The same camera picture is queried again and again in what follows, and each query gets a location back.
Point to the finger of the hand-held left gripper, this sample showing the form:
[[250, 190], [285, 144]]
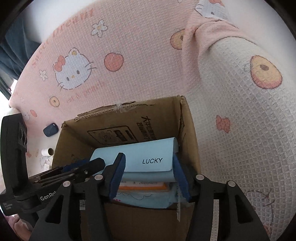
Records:
[[75, 165], [92, 168]]

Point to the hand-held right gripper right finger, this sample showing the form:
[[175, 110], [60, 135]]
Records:
[[181, 180]]

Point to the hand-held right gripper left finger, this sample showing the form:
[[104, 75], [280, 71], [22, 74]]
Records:
[[118, 176]]

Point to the orange and white box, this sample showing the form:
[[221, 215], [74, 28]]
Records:
[[143, 186]]

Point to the light blue wet wipes pack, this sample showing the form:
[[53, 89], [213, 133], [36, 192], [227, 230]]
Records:
[[143, 199]]

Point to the light blue pencil case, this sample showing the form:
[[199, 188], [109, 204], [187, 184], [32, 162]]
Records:
[[148, 153]]

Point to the brown cardboard box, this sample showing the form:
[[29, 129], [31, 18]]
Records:
[[92, 129]]

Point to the white paper roll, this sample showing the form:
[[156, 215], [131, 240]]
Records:
[[47, 151]]

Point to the dark blue glasses case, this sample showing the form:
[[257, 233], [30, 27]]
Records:
[[50, 130]]

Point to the pink fluffy blanket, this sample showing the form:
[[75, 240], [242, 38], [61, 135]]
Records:
[[20, 229]]

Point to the dark curtain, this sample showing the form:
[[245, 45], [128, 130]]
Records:
[[16, 53]]

